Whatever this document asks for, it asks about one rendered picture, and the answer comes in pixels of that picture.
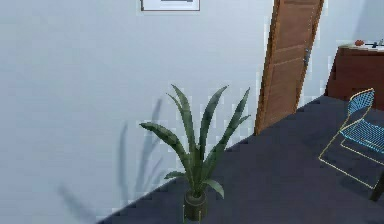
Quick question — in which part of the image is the green potted house plant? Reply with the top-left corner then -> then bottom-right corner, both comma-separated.
139,83 -> 252,222

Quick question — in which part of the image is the blue wire mesh chair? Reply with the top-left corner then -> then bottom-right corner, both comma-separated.
318,87 -> 384,190

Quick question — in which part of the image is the brown wooden room door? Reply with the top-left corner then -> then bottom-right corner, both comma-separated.
253,0 -> 325,136

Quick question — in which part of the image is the framed wall picture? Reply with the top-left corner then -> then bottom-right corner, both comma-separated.
139,0 -> 201,13

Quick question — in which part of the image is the brown wooden cabinet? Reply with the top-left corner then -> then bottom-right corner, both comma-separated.
324,43 -> 384,112

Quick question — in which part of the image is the dark door handle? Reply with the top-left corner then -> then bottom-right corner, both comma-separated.
302,47 -> 311,67

